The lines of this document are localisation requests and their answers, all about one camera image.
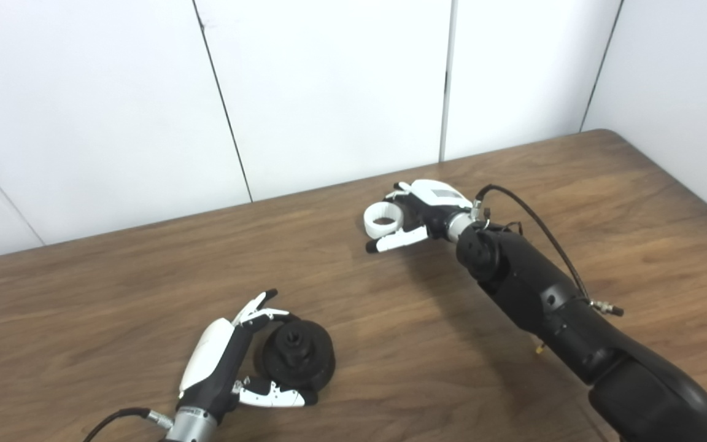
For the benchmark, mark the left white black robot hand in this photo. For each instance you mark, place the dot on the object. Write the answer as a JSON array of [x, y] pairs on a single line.
[[209, 356]]

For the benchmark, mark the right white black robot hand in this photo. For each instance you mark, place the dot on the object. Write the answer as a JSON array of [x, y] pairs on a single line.
[[436, 196]]

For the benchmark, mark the round black part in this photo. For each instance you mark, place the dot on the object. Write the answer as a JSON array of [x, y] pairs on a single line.
[[310, 365]]

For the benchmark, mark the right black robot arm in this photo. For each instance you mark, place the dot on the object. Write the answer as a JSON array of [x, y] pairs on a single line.
[[544, 288]]

